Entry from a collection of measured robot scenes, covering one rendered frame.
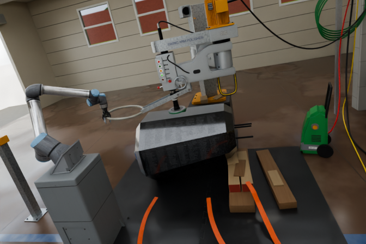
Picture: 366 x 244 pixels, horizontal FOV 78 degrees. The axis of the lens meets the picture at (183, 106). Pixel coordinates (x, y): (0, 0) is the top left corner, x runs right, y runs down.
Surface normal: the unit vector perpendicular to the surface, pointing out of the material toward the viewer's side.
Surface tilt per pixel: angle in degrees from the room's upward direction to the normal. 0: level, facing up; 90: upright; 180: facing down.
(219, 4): 90
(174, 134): 45
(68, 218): 90
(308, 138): 90
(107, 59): 90
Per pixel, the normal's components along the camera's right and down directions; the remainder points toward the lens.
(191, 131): -0.22, -0.42
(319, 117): -0.45, 0.37
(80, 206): -0.17, 0.35
